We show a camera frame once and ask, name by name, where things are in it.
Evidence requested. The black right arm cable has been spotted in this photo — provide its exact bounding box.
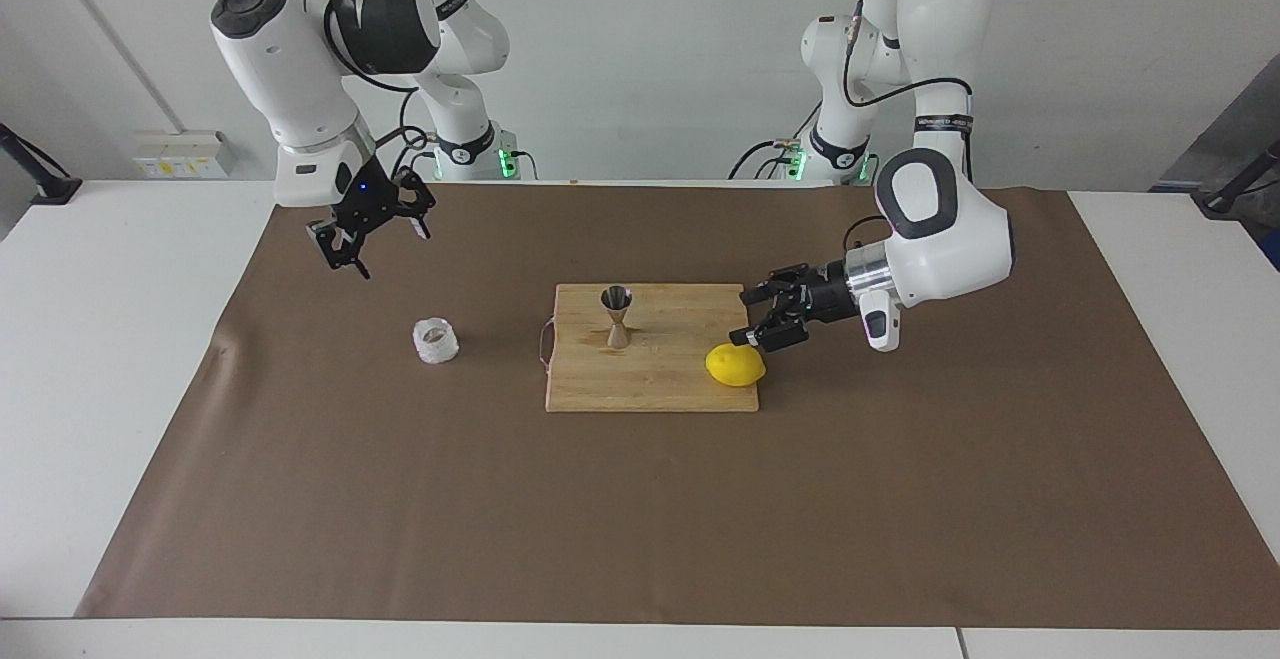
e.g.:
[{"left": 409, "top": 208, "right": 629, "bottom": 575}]
[{"left": 325, "top": 0, "right": 436, "bottom": 180}]

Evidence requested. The brown paper table mat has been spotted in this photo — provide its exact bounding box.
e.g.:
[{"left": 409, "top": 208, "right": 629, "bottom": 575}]
[{"left": 75, "top": 182, "right": 1280, "bottom": 630}]

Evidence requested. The white wall socket box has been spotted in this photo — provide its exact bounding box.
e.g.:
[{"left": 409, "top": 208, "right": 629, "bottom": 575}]
[{"left": 133, "top": 131, "right": 236, "bottom": 180}]

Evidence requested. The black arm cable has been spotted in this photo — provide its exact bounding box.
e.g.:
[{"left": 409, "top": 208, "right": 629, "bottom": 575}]
[
  {"left": 840, "top": 0, "right": 977, "bottom": 252},
  {"left": 325, "top": 0, "right": 436, "bottom": 180}
]

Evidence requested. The black base cable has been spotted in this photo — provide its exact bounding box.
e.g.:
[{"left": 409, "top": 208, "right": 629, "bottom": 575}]
[
  {"left": 400, "top": 132, "right": 441, "bottom": 182},
  {"left": 728, "top": 89, "right": 806, "bottom": 182}
]

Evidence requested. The wooden cutting board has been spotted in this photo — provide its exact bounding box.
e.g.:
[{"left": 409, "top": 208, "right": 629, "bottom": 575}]
[{"left": 540, "top": 283, "right": 760, "bottom": 414}]

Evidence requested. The black left base cable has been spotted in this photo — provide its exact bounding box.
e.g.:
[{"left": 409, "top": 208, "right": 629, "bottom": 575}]
[{"left": 728, "top": 89, "right": 806, "bottom": 182}]

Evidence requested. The steel double jigger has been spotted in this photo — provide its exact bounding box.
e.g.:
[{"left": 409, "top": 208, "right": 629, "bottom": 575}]
[{"left": 599, "top": 285, "right": 634, "bottom": 350}]

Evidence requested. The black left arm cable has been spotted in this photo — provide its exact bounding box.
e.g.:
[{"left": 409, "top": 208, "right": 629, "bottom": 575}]
[{"left": 840, "top": 0, "right": 977, "bottom": 252}]

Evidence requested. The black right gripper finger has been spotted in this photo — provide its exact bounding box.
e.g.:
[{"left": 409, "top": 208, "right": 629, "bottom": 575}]
[
  {"left": 395, "top": 167, "right": 437, "bottom": 240},
  {"left": 307, "top": 219, "right": 373, "bottom": 282}
]

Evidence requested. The clear textured glass cup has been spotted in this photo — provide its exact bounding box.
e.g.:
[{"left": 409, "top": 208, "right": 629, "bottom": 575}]
[{"left": 412, "top": 317, "right": 461, "bottom": 367}]

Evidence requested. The black right base cable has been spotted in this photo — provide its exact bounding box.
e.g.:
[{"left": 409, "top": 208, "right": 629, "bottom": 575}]
[{"left": 400, "top": 132, "right": 441, "bottom": 182}]

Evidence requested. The dark grey partition panel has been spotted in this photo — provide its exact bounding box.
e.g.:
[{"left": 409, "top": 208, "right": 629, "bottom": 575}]
[{"left": 1150, "top": 54, "right": 1280, "bottom": 190}]

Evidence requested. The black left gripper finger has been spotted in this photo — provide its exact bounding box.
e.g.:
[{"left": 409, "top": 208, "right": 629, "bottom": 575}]
[
  {"left": 740, "top": 262, "right": 811, "bottom": 306},
  {"left": 728, "top": 307, "right": 811, "bottom": 353}
]

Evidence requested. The black clamp stand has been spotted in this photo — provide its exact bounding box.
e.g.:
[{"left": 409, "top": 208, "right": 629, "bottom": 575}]
[
  {"left": 1200, "top": 139, "right": 1280, "bottom": 220},
  {"left": 0, "top": 123, "right": 83, "bottom": 206}
]

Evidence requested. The yellow lemon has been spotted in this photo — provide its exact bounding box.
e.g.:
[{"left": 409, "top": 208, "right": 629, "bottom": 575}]
[{"left": 705, "top": 343, "right": 768, "bottom": 388}]

